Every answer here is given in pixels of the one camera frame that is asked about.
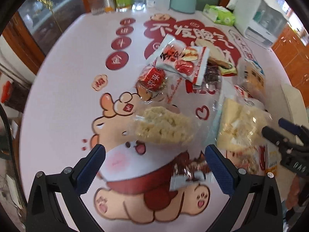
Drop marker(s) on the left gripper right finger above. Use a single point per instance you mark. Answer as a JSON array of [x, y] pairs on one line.
[[265, 210]]

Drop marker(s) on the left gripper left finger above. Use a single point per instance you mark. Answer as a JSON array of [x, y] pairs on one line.
[[43, 210]]

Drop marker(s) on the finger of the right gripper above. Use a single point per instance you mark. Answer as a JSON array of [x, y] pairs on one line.
[[289, 126], [273, 136]]

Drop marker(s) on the yellow cake clear bag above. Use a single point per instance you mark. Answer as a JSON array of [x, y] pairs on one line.
[[241, 126]]

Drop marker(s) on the blue white cracker pack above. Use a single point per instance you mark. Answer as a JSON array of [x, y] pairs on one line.
[[251, 77]]

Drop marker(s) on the dark chocolate snack pack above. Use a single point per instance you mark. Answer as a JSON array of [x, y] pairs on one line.
[[212, 78]]

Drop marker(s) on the brown striped wafer pack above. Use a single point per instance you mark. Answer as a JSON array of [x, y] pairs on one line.
[[186, 172]]

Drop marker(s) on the rice crisp snack bag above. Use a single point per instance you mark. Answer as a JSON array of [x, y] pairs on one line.
[[160, 125]]

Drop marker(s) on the white red snack bag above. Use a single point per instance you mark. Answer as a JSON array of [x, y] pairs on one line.
[[174, 56]]

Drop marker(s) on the red round snack pack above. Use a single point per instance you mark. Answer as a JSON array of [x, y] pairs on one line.
[[151, 84]]

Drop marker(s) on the orange white oats pack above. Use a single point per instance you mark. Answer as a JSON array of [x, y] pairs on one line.
[[271, 159]]

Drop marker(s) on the white plastic storage bin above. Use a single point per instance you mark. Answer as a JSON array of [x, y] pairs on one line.
[[293, 108]]

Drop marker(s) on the green small snack pack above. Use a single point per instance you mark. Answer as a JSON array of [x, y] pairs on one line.
[[226, 69]]

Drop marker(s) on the white tabletop sterilizer cabinet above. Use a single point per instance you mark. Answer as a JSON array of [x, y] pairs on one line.
[[261, 21]]

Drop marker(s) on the printed pink tablecloth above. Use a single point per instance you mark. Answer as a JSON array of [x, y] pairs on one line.
[[117, 124]]

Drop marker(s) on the green wet wipes pack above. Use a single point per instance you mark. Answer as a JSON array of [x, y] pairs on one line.
[[219, 15]]

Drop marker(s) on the small glass jar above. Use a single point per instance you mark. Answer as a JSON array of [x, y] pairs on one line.
[[138, 4]]

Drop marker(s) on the glass sliding door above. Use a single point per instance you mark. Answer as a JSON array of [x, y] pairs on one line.
[[37, 25]]

